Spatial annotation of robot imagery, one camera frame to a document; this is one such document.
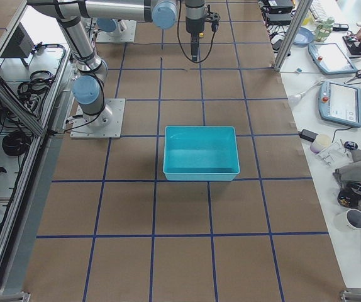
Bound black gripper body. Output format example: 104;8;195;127
185;0;206;34

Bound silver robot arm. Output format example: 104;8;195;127
27;1;209;136
96;18;127;36

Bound black electronics box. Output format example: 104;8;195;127
262;0;294;25

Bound blue plate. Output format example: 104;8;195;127
293;27;314;47

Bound turquoise plastic bin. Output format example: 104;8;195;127
163;126;240;181

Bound white light bulb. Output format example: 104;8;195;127
288;78;324;108

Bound green white cup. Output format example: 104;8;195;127
314;17;335;42

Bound upper teach pendant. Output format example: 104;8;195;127
308;43;357;75

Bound teach pendant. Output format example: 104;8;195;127
318;81;361;128
308;43;357;75

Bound black power adapter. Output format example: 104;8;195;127
299;129;318;143

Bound lower teach pendant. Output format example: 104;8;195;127
318;81;361;128

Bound lavender white cup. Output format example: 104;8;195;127
310;134;331;154

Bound grey electronics box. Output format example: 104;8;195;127
0;23;35;67

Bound black dark mug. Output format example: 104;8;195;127
337;189;361;208

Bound white mug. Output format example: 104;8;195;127
333;209;361;232

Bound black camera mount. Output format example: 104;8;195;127
205;4;221;33

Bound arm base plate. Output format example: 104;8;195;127
96;18;136;43
70;98;126;139

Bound aluminium frame post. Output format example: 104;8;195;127
273;0;312;72

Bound black handled scissors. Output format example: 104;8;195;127
345;69;361;84

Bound coiled black cable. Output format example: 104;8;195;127
2;129;30;157

